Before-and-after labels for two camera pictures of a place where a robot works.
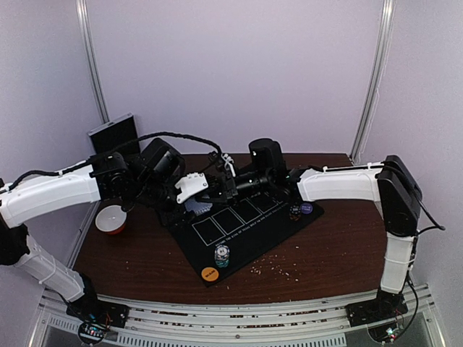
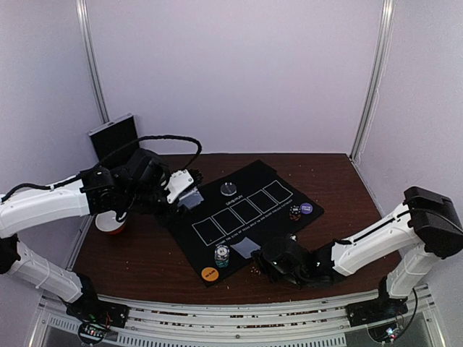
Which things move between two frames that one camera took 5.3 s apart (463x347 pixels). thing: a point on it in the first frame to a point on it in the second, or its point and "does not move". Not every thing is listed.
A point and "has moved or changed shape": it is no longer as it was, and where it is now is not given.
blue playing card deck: x=197 y=207 has moved or changed shape
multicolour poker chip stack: x=221 y=255 does not move
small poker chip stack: x=295 y=212 does not move
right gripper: x=231 y=190 to x=264 y=259
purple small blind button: x=306 y=208 does not move
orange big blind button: x=210 y=274 does not move
